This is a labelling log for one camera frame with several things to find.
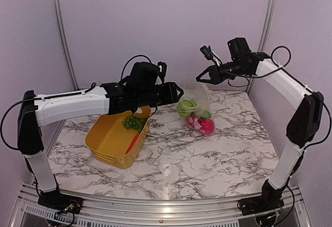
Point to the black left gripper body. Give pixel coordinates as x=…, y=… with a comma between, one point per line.
x=148, y=97

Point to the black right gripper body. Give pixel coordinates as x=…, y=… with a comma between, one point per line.
x=220, y=77

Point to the green apple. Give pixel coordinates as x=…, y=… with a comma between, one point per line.
x=186, y=107

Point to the clear zip top bag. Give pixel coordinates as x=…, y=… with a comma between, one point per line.
x=197, y=92

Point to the red apple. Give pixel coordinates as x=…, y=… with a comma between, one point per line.
x=193, y=122
x=207, y=127

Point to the green bitter gourd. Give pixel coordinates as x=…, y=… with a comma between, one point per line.
x=205, y=115

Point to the green grape bunch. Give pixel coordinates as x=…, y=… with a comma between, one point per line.
x=134, y=123

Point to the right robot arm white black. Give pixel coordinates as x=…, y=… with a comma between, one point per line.
x=302, y=127

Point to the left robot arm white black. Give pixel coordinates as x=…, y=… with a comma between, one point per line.
x=37, y=111

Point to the orange carrot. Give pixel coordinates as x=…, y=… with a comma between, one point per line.
x=131, y=146

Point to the yellow plastic basket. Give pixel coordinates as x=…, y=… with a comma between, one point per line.
x=108, y=139

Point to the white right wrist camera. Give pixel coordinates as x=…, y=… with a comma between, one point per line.
x=210, y=55

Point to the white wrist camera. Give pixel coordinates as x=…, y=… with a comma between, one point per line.
x=210, y=55
x=162, y=67

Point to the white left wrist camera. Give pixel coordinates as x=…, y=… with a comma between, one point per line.
x=162, y=67

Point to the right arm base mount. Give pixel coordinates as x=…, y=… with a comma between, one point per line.
x=257, y=204

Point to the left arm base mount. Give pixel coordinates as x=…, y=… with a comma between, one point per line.
x=62, y=202

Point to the left aluminium frame post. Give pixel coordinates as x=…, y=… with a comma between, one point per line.
x=64, y=44

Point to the front aluminium rail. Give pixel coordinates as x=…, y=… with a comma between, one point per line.
x=109, y=211

